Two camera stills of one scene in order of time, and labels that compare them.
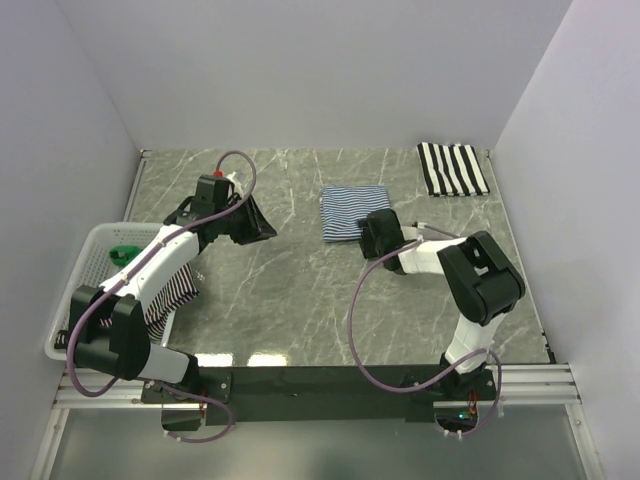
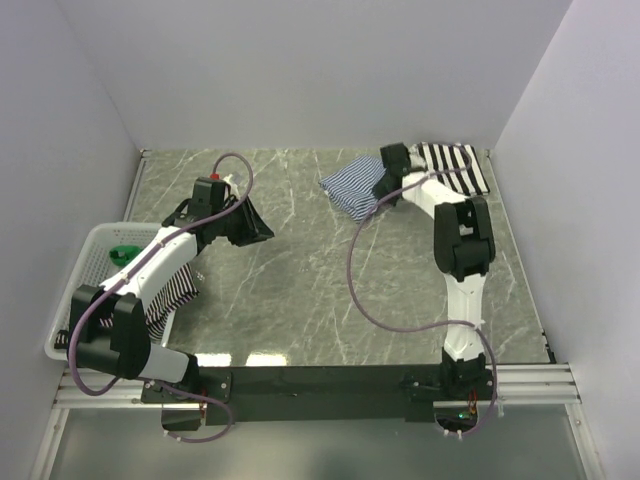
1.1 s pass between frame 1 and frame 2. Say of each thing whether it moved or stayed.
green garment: stayed
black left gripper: stayed
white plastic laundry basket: stayed
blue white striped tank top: moved
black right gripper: moved
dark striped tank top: stayed
